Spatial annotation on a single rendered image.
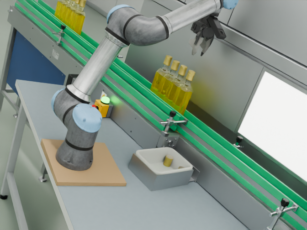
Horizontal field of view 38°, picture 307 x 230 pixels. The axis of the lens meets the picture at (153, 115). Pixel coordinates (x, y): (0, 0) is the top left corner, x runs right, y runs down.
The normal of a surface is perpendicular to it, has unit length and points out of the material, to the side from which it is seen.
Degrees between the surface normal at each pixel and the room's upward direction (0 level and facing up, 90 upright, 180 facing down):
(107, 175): 2
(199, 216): 0
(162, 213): 0
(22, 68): 90
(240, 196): 90
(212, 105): 90
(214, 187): 90
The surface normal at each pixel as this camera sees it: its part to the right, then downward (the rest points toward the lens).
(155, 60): -0.74, 0.03
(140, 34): -0.17, 0.41
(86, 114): 0.41, -0.78
